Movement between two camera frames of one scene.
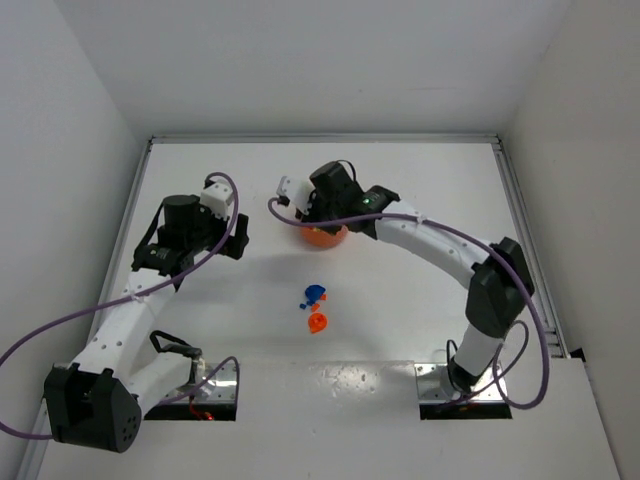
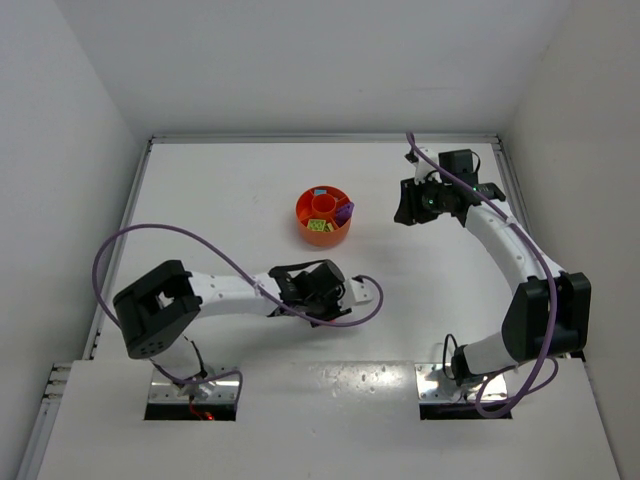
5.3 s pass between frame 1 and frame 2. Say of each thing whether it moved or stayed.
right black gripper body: moved
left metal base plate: stayed
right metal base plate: stayed
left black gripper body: moved
